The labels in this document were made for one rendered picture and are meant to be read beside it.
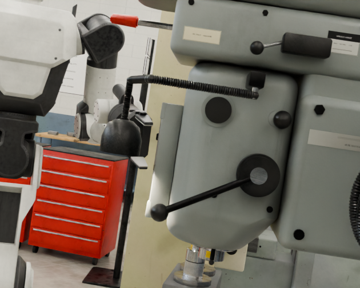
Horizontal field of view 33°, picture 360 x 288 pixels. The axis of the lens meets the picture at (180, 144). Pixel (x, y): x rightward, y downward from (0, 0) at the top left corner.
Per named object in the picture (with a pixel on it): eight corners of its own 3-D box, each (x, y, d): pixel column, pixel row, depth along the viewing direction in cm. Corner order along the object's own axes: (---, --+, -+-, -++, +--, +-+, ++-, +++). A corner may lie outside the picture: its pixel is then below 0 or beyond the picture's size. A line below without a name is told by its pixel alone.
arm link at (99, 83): (71, 128, 193) (76, 59, 185) (111, 130, 198) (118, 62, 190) (77, 142, 183) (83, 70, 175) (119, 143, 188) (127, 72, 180)
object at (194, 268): (202, 280, 142) (206, 256, 142) (182, 276, 142) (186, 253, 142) (203, 275, 147) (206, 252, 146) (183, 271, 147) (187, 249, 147)
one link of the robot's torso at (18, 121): (-15, 164, 194) (-8, 109, 193) (27, 169, 198) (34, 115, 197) (-18, 177, 168) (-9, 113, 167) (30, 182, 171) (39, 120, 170)
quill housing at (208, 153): (160, 246, 102) (189, 56, 101) (168, 224, 123) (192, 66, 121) (273, 264, 102) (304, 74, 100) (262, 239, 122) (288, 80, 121)
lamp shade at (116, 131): (96, 148, 112) (102, 114, 111) (135, 153, 114) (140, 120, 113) (102, 152, 105) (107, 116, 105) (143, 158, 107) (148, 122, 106)
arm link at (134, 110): (115, 162, 146) (104, 144, 157) (154, 162, 150) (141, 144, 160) (121, 111, 142) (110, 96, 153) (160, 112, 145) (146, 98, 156)
